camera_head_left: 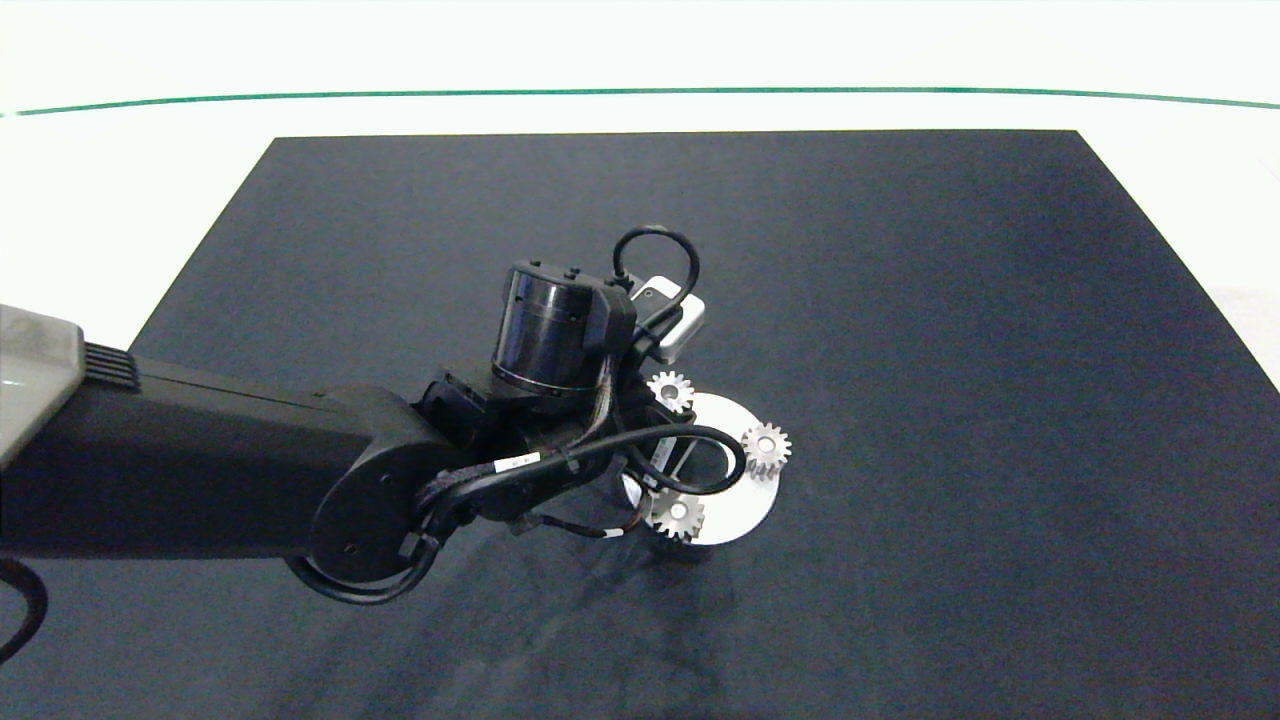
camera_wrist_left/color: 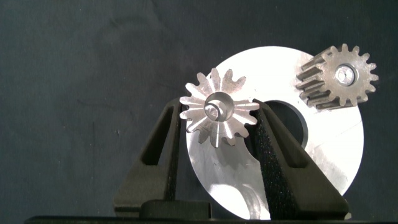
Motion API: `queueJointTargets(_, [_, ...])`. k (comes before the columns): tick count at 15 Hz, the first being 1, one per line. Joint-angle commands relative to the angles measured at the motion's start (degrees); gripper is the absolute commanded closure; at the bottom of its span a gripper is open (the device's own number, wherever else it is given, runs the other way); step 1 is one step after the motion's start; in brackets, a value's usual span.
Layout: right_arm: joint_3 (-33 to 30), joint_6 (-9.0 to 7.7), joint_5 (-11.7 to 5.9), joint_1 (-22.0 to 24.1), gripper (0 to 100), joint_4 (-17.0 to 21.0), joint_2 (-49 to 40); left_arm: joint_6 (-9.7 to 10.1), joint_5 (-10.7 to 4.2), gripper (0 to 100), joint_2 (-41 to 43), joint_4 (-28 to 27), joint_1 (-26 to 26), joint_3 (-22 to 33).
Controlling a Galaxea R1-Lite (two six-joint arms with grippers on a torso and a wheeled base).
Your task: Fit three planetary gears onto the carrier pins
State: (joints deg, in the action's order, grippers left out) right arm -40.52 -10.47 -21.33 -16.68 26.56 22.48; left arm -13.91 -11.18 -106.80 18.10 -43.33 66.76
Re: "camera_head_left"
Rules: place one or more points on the small steel gear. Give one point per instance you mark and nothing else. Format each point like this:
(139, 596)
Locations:
(779, 443)
(683, 390)
(692, 515)

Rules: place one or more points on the round white carrier plate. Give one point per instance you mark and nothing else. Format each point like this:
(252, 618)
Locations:
(738, 508)

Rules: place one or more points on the dark mat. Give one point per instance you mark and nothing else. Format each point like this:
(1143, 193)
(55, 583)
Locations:
(950, 300)

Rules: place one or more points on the boxy silver wrist camera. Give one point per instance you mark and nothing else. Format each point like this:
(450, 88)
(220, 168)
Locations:
(680, 325)

